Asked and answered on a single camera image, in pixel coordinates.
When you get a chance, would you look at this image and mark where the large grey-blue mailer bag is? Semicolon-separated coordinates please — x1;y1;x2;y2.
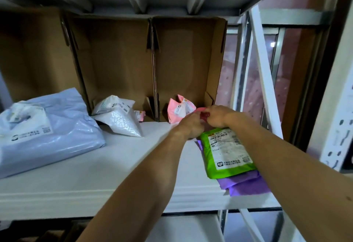
0;87;107;179

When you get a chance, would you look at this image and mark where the person's right forearm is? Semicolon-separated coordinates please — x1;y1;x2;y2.
229;115;353;242

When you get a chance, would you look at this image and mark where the purple mailer bag front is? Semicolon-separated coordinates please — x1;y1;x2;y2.
196;139;262;190

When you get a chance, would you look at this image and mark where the person's left hand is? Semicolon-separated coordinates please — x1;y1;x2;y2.
171;111;207;141

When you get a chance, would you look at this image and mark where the person's right hand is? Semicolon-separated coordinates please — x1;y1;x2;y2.
200;105;243;129

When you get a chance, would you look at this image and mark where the red mailer bag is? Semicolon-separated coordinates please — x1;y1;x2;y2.
196;107;211;119

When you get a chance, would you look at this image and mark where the white mailer bag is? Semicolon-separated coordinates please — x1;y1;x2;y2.
91;95;145;138

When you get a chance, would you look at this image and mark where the open brown cardboard box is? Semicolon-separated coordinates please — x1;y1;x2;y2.
62;12;156;122
151;16;228;122
0;8;89;107

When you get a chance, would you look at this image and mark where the person's left forearm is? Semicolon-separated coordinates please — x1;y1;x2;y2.
77;131;193;242

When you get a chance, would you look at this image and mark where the purple mailer bag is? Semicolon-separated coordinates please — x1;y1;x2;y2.
196;139;262;190
225;174;272;197

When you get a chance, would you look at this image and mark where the white metal shelf rack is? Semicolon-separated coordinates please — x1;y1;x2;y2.
0;0;353;242

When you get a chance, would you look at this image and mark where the green mailer bag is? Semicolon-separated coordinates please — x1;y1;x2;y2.
200;127;258;180

